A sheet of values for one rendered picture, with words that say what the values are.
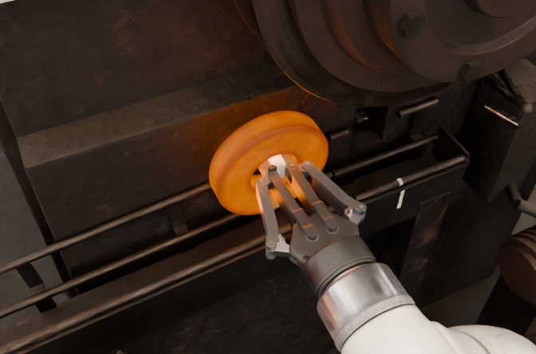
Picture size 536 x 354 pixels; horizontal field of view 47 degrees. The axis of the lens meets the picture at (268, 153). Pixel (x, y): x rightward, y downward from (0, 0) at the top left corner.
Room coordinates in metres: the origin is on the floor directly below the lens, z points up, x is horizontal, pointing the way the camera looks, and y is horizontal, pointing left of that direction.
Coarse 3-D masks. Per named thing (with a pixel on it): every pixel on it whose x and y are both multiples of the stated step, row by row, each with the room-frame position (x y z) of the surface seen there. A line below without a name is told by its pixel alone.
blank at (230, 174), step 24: (264, 120) 0.53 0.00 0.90; (288, 120) 0.53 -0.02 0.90; (312, 120) 0.56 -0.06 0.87; (240, 144) 0.50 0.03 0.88; (264, 144) 0.50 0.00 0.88; (288, 144) 0.52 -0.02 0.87; (312, 144) 0.53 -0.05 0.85; (216, 168) 0.49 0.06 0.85; (240, 168) 0.49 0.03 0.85; (216, 192) 0.48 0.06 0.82; (240, 192) 0.49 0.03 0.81
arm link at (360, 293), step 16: (352, 272) 0.34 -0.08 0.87; (368, 272) 0.34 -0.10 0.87; (384, 272) 0.34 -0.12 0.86; (336, 288) 0.32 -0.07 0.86; (352, 288) 0.32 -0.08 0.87; (368, 288) 0.32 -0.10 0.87; (384, 288) 0.32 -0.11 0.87; (400, 288) 0.33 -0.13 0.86; (320, 304) 0.32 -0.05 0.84; (336, 304) 0.31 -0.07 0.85; (352, 304) 0.30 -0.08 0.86; (368, 304) 0.30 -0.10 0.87; (384, 304) 0.30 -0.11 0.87; (400, 304) 0.30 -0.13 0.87; (336, 320) 0.30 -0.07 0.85; (352, 320) 0.29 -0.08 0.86; (368, 320) 0.29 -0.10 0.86; (336, 336) 0.29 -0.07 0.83
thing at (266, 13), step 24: (264, 0) 0.49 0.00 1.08; (264, 24) 0.49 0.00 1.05; (288, 24) 0.51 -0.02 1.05; (288, 48) 0.51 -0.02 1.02; (288, 72) 0.51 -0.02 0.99; (312, 72) 0.52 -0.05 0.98; (336, 96) 0.53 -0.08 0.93; (360, 96) 0.55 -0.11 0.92; (384, 96) 0.56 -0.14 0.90; (408, 96) 0.58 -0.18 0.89
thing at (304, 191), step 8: (288, 168) 0.50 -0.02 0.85; (296, 168) 0.50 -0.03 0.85; (296, 176) 0.48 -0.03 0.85; (304, 176) 0.48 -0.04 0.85; (296, 184) 0.48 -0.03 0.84; (304, 184) 0.47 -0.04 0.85; (296, 192) 0.48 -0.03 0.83; (304, 192) 0.46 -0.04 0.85; (312, 192) 0.46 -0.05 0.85; (304, 200) 0.46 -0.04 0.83; (312, 200) 0.45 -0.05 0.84; (312, 208) 0.44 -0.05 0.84; (320, 208) 0.43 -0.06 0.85; (320, 216) 0.42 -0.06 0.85; (328, 216) 0.42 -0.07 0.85; (328, 224) 0.41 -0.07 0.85; (336, 224) 0.41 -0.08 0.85
